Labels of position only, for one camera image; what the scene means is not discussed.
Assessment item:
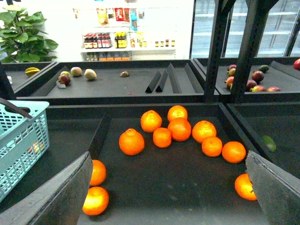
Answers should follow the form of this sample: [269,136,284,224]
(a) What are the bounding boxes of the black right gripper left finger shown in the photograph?
[0,152,93,225]

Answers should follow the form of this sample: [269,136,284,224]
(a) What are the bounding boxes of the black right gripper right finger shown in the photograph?
[246,151,300,225]

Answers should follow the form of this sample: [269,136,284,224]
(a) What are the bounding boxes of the light blue plastic basket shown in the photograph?
[0,99,50,200]

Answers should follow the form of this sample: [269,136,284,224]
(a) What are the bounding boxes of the green avocado upper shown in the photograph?
[262,135,277,152]

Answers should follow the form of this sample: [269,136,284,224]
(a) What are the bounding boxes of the black avocado tray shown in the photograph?
[227,102,300,178]

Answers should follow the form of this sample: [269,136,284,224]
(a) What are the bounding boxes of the green avocado left tray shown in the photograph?
[258,65,270,73]

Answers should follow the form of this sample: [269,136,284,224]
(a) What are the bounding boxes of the orange tangerine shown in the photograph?
[234,173,257,201]

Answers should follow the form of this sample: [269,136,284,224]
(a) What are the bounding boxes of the tangerine far right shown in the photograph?
[222,141,246,164]

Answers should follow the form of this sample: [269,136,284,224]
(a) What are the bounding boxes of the tangerine right middle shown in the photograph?
[202,136,223,157]

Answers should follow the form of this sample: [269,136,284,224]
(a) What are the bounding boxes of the tangerine large front left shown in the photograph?
[119,128,145,156]

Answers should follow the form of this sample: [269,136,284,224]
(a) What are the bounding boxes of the tangerine right upper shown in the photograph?
[192,120,217,143]

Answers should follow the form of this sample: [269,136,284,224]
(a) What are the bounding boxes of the dark purple fruit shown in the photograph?
[251,70,264,83]
[246,80,257,92]
[227,64,237,71]

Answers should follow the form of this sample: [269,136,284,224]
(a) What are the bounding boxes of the upper black fruit tray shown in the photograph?
[193,56,300,103]

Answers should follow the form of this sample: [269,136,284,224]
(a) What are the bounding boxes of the black tangerine tray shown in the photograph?
[78,105,268,225]

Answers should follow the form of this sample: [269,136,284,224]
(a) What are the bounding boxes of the dark purple fruit centre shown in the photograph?
[251,70,264,83]

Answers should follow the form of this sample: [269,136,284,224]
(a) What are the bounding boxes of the tangerine small centre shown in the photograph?
[153,127,172,148]

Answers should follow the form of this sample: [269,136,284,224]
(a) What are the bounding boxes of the tangerine top left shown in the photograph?
[140,110,162,133]

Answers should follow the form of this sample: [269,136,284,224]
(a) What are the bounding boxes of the dark purple mangosteen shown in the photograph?
[58,75,71,86]

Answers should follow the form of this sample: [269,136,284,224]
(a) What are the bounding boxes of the red apple left tray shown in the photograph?
[293,59,300,71]

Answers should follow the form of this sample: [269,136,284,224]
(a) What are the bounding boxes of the dark purple fruit back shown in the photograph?
[227,64,237,71]

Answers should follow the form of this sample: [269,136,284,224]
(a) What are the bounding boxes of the beige pink fruit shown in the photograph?
[84,69,97,81]

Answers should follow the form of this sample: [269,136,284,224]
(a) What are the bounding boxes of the pale green red fruit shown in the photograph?
[70,67,83,77]

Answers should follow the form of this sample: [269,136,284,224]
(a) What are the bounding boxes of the yellow starfruit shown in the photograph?
[25,67,40,77]

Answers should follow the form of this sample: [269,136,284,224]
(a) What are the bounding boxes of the brown small fruit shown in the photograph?
[120,71,130,78]

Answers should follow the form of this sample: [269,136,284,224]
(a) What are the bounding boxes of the black triangular divider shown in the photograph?
[155,70,168,92]
[145,71,161,93]

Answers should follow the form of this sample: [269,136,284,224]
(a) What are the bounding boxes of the upper middle black tray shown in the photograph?
[15,60,204,105]

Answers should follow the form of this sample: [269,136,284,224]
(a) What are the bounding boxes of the dark sauce bottles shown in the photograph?
[83,33,112,49]

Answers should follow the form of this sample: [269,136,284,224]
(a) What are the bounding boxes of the glass door refrigerator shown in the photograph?
[191,0,300,59]

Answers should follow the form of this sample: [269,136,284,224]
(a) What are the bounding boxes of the green potted plant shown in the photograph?
[0,5,59,63]

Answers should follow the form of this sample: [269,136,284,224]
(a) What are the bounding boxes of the white grocery shelf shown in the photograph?
[73,4,177,61]

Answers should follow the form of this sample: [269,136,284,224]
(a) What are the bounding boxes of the black shelf frame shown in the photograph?
[204,0,277,103]

